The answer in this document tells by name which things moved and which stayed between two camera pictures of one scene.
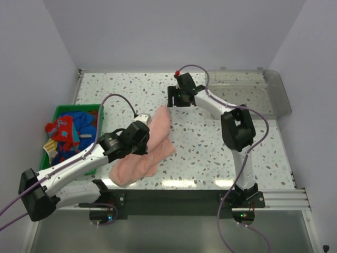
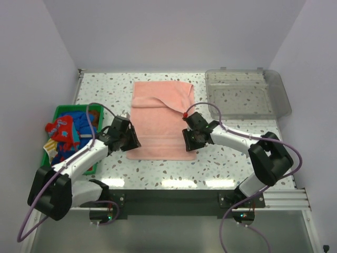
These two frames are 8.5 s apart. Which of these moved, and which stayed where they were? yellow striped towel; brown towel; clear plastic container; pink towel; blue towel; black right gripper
Moved: black right gripper; pink towel
Stayed: clear plastic container; brown towel; yellow striped towel; blue towel
